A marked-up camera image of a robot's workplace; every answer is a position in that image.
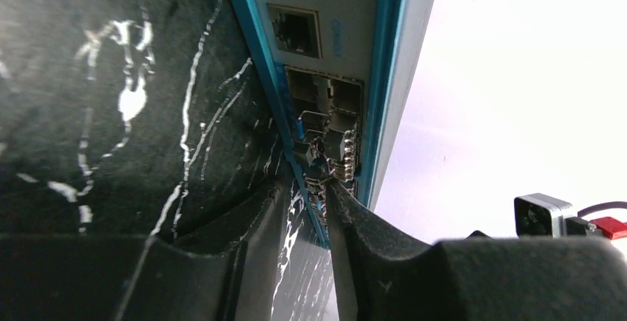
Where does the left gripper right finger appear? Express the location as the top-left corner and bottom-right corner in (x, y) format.
(326, 181), (626, 320)

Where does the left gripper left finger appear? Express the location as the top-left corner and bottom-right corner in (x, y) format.
(1, 180), (291, 320)

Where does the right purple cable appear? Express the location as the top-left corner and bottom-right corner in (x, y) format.
(575, 200), (627, 241)

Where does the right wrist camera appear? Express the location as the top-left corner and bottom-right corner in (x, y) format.
(514, 193), (603, 238)

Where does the large dark network switch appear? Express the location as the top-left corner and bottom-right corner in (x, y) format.
(232, 0), (435, 247)

